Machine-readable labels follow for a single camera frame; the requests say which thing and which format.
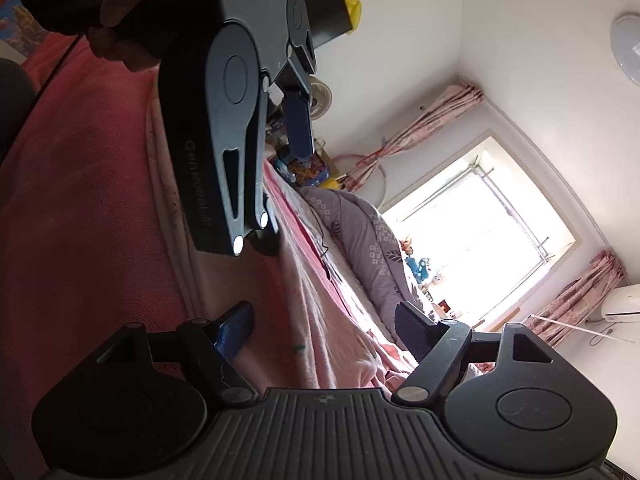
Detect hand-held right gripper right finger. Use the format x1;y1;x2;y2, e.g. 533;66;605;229
392;301;553;407

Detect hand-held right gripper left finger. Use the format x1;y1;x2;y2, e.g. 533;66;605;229
95;301;261;407

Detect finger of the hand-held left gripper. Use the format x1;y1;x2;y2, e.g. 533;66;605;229
210;76;281;257
277;45;318;160

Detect pink strawberry print pants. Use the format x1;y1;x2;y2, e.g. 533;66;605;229
145;72;431;391

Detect person's left hand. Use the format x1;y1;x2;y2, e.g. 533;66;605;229
85;0;166;73

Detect beige round fan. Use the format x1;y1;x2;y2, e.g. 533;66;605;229
307;79;333;121

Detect pink strawberry pajama top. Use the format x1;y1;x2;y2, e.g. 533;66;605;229
367;330;418;378

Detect colourful printed box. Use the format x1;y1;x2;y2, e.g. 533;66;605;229
280;152;331;186

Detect blue plush toy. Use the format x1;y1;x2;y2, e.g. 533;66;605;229
405;255;431;281

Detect purple floral quilt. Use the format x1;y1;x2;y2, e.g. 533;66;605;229
300;186;431;326

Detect pink hula hoop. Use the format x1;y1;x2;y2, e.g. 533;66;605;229
332;152;391;208

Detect window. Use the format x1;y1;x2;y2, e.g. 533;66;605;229
380;132;583;333

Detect black television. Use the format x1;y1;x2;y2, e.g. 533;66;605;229
300;0;353;48

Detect pink floral curtain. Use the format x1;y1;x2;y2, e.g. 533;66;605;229
527;250;628;346
345;84;485;191

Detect yellow plastic bag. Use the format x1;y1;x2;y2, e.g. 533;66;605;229
340;0;362;36

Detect pink towel blanket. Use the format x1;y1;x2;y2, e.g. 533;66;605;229
0;30;201;461

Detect white air conditioner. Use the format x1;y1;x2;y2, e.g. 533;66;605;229
600;284;640;323

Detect colourful picture board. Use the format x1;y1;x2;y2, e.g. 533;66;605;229
0;0;51;56

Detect round ceiling lamp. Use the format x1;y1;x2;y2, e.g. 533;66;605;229
610;14;640;86

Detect white clothes rail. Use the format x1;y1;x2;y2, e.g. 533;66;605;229
525;314;616;343

